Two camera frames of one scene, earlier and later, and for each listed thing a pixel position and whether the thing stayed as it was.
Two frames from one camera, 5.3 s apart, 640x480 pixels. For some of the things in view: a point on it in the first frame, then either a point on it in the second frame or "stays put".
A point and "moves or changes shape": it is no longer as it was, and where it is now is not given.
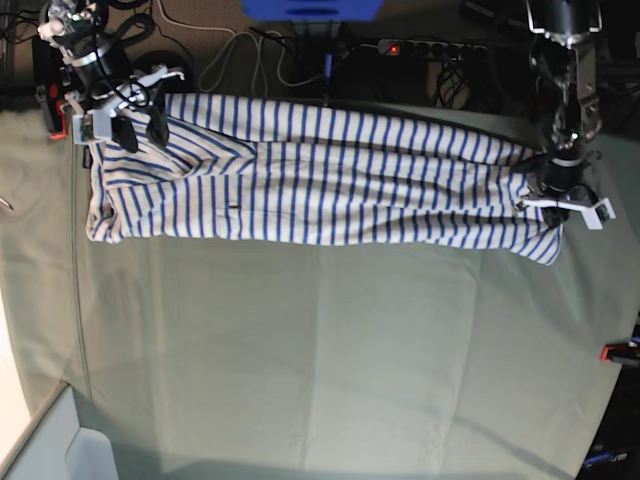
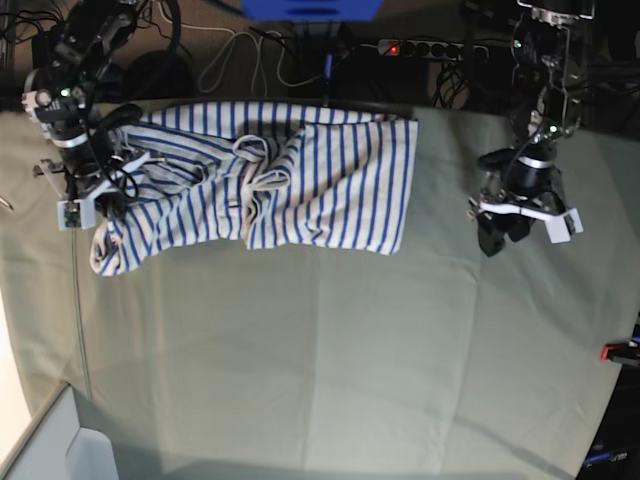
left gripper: [94, 122] -> [78, 210]
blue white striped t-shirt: [242, 169] moves or changes shape
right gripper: [579, 197] -> [525, 194]
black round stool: [172, 61] stays put
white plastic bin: [54, 446] stays put
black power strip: [429, 49] stays put
